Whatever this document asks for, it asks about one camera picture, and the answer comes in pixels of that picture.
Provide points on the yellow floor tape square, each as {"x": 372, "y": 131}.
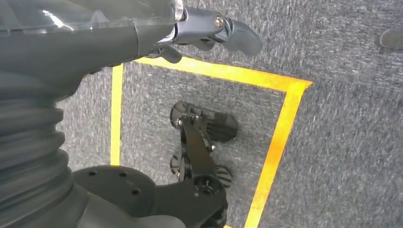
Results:
{"x": 283, "y": 132}

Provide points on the stainless steel workbench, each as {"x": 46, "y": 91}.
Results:
{"x": 392, "y": 38}

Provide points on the black caster wheel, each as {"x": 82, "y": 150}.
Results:
{"x": 224, "y": 176}
{"x": 220, "y": 126}

